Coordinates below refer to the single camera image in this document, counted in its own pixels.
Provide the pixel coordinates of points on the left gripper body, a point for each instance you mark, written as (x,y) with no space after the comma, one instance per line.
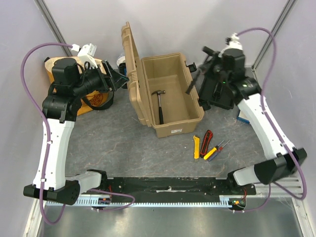
(95,80)

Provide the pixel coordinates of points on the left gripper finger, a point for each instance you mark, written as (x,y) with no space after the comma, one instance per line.
(108,68)
(118,80)

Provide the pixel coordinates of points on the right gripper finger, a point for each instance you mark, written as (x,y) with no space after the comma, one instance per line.
(205,67)
(210,52)

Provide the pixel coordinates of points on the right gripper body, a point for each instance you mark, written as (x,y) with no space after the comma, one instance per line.
(206,59)

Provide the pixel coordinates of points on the black rubber mallet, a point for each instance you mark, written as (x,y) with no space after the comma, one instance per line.
(195,78)

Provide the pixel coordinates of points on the black toolbox tray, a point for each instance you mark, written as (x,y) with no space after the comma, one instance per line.
(217,92)

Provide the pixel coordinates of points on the black handle hammer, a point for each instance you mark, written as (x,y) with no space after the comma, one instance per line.
(160,113)

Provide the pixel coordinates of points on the tan plastic toolbox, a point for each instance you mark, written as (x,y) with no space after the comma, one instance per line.
(157,89)

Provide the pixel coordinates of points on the red black utility knife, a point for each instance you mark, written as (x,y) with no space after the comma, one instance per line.
(205,143)

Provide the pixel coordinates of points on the yellow utility knife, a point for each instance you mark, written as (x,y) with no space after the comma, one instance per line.
(196,140)

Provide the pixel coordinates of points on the red blue screwdriver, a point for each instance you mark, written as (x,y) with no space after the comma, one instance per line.
(217,152)

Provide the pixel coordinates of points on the yellow handle screwdriver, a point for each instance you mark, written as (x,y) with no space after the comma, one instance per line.
(212,151)

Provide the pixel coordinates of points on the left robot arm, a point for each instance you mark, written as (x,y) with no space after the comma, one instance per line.
(71,85)

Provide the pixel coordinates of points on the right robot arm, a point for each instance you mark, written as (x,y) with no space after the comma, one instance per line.
(282,157)

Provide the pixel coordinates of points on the yellow canvas tote bag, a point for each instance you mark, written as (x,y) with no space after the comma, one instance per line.
(95,98)

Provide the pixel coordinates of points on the blue razor package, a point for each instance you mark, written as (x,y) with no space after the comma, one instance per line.
(242,117)

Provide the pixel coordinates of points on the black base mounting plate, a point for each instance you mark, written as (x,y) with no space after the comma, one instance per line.
(175,189)

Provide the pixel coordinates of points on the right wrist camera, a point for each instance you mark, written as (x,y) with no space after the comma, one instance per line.
(232,42)

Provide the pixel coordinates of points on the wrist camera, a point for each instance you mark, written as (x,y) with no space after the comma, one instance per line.
(86,53)
(232,42)

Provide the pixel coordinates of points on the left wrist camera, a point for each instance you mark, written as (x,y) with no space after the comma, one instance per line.
(86,53)

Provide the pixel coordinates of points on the slotted cable duct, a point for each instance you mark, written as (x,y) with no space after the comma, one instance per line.
(95,201)

